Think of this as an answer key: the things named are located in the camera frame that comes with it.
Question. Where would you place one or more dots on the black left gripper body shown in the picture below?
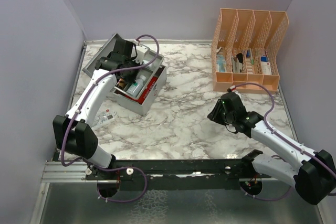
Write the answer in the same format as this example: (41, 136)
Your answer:
(130, 74)

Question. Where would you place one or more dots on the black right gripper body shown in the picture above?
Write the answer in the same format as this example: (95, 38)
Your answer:
(220, 116)

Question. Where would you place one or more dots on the brown bottle orange cap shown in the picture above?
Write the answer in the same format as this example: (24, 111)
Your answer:
(121, 84)

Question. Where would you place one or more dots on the grey plastic divider tray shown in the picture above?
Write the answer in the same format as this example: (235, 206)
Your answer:
(144, 75)

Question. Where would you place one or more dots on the white bottle green label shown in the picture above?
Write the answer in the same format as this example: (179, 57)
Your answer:
(136, 86)

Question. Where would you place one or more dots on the grey metal first aid case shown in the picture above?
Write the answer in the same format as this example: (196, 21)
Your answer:
(124, 100)

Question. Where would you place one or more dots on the red first aid kit pouch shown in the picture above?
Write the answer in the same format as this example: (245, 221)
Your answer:
(147, 90)

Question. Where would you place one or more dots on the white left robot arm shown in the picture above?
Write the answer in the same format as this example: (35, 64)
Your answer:
(73, 132)

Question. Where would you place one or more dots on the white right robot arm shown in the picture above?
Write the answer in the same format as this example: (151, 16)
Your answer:
(310, 173)

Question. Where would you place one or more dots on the clear printed leaflet packet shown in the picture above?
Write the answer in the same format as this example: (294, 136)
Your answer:
(103, 118)

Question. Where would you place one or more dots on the peach plastic file organizer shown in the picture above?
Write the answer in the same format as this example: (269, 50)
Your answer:
(244, 49)

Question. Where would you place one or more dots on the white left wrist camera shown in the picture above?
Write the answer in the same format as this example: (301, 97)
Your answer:
(141, 52)

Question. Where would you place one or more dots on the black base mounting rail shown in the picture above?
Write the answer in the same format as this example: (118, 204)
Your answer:
(177, 174)

